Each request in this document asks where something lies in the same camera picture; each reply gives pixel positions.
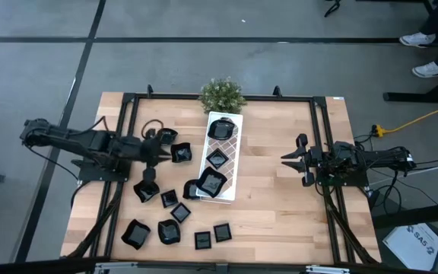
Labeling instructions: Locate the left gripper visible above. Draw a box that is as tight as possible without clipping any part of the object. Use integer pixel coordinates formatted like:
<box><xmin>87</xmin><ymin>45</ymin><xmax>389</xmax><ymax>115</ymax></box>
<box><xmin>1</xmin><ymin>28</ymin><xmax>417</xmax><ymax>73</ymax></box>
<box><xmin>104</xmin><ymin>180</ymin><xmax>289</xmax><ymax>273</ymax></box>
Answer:
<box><xmin>141</xmin><ymin>129</ymin><xmax>173</xmax><ymax>185</ymax></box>

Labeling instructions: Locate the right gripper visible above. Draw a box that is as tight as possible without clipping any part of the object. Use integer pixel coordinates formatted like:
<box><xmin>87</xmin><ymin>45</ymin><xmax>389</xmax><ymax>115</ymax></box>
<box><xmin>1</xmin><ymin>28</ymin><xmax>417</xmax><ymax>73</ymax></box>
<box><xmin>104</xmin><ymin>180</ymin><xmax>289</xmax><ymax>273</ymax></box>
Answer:
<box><xmin>281</xmin><ymin>132</ymin><xmax>323</xmax><ymax>187</ymax></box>

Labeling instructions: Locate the black rounded plate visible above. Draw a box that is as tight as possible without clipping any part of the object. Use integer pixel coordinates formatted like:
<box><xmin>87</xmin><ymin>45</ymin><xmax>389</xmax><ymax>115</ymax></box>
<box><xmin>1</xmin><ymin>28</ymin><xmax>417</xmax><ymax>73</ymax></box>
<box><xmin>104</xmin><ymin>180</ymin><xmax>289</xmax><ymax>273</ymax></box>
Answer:
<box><xmin>207</xmin><ymin>117</ymin><xmax>239</xmax><ymax>142</ymax></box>
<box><xmin>157</xmin><ymin>218</ymin><xmax>183</xmax><ymax>246</ymax></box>

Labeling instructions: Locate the green artificial potted plant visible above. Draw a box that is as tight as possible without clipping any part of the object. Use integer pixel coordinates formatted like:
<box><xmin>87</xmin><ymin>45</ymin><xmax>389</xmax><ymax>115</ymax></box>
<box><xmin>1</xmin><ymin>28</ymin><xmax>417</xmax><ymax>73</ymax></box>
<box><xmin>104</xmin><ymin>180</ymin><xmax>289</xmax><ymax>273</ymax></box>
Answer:
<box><xmin>198</xmin><ymin>75</ymin><xmax>249</xmax><ymax>115</ymax></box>

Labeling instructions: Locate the white paper sign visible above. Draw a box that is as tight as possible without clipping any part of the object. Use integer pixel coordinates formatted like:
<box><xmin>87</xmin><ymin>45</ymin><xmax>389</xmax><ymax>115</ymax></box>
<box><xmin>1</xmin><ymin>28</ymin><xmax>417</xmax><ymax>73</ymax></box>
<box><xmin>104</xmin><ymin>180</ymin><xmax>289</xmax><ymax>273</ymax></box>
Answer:
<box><xmin>381</xmin><ymin>222</ymin><xmax>438</xmax><ymax>272</ymax></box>

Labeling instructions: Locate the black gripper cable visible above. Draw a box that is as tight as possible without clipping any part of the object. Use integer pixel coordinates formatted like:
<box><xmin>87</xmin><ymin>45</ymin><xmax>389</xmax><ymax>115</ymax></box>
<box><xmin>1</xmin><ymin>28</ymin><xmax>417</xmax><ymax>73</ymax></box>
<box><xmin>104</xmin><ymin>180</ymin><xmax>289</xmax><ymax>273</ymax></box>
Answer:
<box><xmin>141</xmin><ymin>119</ymin><xmax>165</xmax><ymax>140</ymax></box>

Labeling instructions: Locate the white wire shelf rack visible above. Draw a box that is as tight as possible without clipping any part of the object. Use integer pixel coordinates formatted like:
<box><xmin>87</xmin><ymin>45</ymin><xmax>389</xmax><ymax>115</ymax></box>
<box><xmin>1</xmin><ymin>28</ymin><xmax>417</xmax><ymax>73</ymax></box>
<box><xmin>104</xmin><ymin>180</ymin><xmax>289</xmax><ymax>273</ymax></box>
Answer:
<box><xmin>195</xmin><ymin>110</ymin><xmax>244</xmax><ymax>202</ymax></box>

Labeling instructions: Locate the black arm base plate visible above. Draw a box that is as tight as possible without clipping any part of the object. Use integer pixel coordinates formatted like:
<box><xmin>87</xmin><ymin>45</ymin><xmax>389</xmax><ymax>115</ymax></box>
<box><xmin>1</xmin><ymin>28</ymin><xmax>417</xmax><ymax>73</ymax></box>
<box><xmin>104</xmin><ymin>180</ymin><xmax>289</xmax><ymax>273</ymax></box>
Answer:
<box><xmin>316</xmin><ymin>169</ymin><xmax>369</xmax><ymax>188</ymax></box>
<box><xmin>77</xmin><ymin>158</ymin><xmax>131</xmax><ymax>183</ymax></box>

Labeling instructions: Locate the black cable bundle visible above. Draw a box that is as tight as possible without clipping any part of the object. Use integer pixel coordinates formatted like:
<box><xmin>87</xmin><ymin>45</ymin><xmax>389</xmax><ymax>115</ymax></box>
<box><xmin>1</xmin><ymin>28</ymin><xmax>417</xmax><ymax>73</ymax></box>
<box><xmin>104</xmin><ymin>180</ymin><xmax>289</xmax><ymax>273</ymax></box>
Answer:
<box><xmin>66</xmin><ymin>181</ymin><xmax>123</xmax><ymax>260</ymax></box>
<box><xmin>323</xmin><ymin>186</ymin><xmax>379</xmax><ymax>266</ymax></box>

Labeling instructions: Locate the silver metal bracket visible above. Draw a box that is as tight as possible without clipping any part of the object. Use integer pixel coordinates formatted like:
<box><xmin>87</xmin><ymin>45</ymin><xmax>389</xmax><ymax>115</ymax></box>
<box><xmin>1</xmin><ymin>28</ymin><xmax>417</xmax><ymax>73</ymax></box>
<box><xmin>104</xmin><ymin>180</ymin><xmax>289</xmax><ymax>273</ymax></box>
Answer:
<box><xmin>305</xmin><ymin>265</ymin><xmax>351</xmax><ymax>274</ymax></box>
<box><xmin>93</xmin><ymin>261</ymin><xmax>139</xmax><ymax>274</ymax></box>

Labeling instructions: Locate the yellow power cable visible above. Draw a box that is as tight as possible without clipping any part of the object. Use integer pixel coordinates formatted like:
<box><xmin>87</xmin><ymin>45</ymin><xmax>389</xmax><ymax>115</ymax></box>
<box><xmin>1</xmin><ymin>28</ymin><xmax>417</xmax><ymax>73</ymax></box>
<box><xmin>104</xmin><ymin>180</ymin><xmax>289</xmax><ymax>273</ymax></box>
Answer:
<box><xmin>373</xmin><ymin>98</ymin><xmax>438</xmax><ymax>138</ymax></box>

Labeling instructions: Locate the black desk leg frame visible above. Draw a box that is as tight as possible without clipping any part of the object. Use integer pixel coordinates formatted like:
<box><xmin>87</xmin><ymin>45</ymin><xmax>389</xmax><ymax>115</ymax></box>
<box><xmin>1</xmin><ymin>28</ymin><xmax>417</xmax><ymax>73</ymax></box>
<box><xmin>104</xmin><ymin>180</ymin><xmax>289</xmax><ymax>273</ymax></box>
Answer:
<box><xmin>382</xmin><ymin>56</ymin><xmax>438</xmax><ymax>104</ymax></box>

